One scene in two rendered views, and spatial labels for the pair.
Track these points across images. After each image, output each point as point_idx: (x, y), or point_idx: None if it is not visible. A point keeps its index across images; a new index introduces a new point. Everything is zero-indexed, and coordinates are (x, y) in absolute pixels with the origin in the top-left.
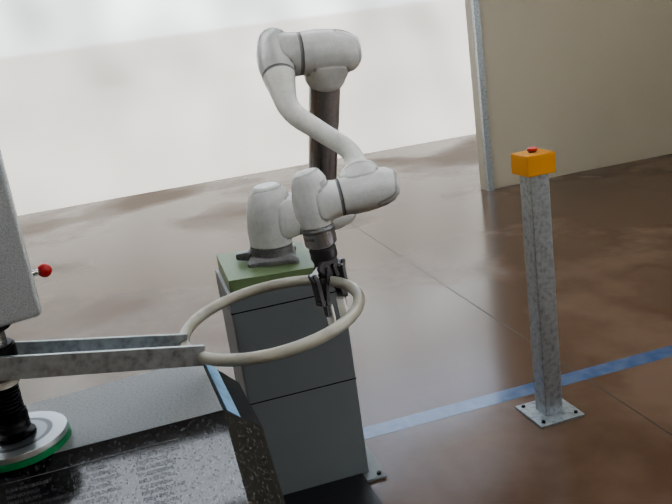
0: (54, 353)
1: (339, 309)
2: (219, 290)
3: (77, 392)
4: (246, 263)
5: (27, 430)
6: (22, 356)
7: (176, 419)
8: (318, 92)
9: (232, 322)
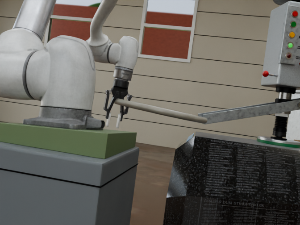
0: (259, 104)
1: (109, 120)
2: (107, 187)
3: (260, 144)
4: (97, 130)
5: (273, 136)
6: (270, 102)
7: (214, 134)
8: None
9: (135, 174)
